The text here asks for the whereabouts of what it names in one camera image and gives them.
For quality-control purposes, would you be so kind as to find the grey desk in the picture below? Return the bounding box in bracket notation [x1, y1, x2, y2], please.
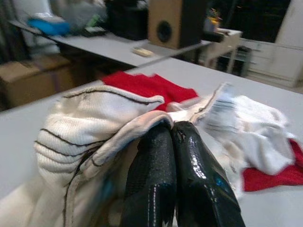
[9, 20, 214, 69]

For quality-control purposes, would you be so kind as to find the white cloth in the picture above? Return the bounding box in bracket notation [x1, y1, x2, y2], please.
[203, 94, 296, 177]

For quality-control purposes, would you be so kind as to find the cardboard box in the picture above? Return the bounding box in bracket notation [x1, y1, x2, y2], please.
[0, 56, 79, 111]

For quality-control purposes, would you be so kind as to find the white denim garment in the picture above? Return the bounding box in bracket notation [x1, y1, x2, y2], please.
[0, 82, 244, 227]

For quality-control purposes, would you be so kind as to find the red cloth garment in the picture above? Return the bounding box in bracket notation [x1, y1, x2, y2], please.
[101, 72, 303, 192]

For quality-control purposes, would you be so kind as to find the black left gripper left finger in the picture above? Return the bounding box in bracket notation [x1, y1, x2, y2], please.
[119, 124, 178, 227]

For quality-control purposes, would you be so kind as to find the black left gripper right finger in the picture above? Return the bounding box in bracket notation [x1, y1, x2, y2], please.
[171, 121, 247, 227]

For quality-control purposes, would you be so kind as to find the wooden speaker box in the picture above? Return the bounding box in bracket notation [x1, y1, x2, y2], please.
[148, 0, 206, 50]

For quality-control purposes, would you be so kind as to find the white cabinet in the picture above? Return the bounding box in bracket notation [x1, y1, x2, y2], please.
[236, 0, 303, 88]

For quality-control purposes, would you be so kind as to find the bright blue bag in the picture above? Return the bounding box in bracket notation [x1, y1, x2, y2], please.
[27, 17, 71, 36]

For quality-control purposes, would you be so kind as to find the small beige box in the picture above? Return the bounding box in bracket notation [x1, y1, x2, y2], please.
[132, 46, 153, 57]

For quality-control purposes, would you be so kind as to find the small white table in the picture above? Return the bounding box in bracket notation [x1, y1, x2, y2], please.
[203, 28, 243, 74]

